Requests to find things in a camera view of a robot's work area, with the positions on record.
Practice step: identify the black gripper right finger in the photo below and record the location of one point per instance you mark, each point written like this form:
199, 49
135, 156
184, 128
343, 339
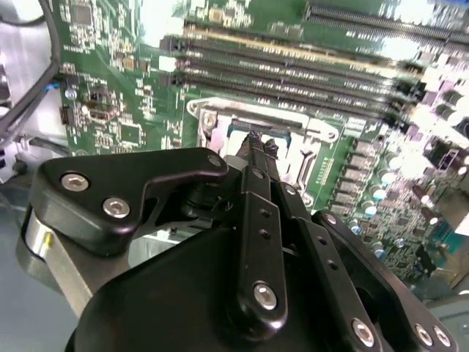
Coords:
326, 256

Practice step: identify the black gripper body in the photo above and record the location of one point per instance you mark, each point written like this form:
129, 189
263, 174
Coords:
165, 300

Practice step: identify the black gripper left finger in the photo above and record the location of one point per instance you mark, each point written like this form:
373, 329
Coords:
165, 161

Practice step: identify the silver CPU green edge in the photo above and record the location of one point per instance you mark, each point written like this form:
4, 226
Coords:
242, 141

